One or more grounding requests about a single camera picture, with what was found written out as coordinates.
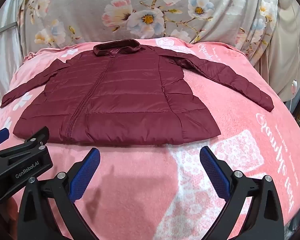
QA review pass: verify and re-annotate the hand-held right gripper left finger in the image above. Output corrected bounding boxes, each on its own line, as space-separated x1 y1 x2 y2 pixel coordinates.
17 147 101 240

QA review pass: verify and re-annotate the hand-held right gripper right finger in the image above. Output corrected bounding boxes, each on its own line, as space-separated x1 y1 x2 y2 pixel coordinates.
200 146 284 240

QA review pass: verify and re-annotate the maroon puffer jacket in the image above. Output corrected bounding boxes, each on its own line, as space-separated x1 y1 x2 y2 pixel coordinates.
0 39 275 146

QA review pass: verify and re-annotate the pink printed blanket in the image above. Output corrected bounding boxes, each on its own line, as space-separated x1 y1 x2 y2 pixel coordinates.
0 36 300 240

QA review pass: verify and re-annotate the white satin cloth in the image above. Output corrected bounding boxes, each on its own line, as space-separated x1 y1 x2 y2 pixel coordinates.
0 0 25 113

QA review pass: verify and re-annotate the grey rod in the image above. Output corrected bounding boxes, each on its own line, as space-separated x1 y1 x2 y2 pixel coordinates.
0 22 17 38

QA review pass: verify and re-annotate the grey floral bed sheet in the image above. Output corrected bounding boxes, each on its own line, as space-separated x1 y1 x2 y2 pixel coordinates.
20 0 280 68

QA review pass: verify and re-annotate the beige cloth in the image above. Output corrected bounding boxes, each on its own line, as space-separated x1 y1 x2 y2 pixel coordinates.
250 0 300 103

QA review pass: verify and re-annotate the white cable with switch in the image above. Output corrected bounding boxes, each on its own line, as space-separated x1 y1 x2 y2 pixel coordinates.
289 0 300 110

